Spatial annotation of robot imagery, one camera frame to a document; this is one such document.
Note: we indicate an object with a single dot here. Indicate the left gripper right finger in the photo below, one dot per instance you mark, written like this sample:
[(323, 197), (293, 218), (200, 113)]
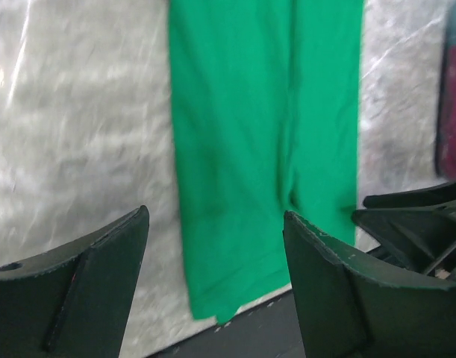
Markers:
[(351, 304)]

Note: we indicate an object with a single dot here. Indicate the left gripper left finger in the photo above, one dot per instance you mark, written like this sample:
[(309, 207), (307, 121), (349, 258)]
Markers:
[(74, 300)]

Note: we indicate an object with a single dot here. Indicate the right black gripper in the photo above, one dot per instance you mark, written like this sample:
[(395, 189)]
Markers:
[(417, 228)]

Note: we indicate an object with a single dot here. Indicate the green t shirt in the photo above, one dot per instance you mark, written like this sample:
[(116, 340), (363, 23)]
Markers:
[(265, 98)]

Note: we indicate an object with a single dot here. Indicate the clear blue plastic bin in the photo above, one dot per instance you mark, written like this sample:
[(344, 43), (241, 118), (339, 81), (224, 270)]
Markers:
[(449, 42)]

